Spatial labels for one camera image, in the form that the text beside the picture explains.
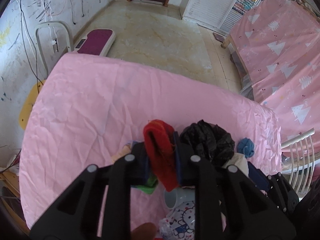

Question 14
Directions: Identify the white metal chair frame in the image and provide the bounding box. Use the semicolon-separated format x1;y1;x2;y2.
35;20;74;77

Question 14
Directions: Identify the blue crumpled ball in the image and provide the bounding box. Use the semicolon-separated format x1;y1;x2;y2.
236;138;254;158

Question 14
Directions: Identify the pink patterned bed curtain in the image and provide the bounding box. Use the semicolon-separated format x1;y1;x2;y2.
229;0;319;152

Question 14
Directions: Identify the operator thumb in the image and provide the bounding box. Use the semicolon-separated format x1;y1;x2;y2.
131;223;157;240

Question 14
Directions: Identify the plush toy doll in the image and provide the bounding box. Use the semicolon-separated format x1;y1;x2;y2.
111;141;249;177

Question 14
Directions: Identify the yellow wooden chair seat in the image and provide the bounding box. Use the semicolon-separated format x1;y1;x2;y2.
18;80;46;131

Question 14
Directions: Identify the pink table cloth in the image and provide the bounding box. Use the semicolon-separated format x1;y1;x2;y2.
19;53;281;227

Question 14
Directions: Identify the white slatted chair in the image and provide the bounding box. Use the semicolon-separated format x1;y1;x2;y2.
281;128;316;199

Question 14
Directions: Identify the white louvered wardrobe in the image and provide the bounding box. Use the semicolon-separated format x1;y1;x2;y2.
182;0;236;33

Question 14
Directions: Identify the red sock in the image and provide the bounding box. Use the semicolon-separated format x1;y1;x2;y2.
143;119;178;192

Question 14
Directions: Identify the black plastic bag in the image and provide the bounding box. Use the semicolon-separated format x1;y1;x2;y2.
180;120;235;167

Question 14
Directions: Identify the hello kitty printed cloth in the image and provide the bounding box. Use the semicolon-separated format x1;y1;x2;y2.
159;201;195;240

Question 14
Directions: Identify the colourful wall chart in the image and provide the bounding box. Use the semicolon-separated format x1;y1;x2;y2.
232;0;261;15

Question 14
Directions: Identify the grey cup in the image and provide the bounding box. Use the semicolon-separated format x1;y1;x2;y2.
164;187;195;209

